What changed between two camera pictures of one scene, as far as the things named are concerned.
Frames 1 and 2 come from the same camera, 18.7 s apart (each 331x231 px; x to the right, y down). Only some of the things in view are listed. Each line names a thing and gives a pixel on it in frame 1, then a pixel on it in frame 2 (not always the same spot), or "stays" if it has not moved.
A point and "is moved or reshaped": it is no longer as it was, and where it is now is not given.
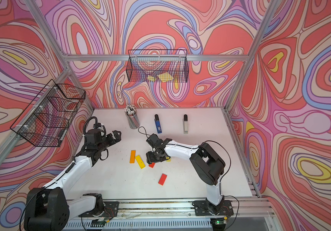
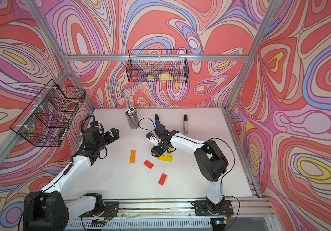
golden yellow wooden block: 140,161 is moved or reshaped
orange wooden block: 132,157 stays
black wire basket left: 44,122 stays
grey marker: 185,124 stays
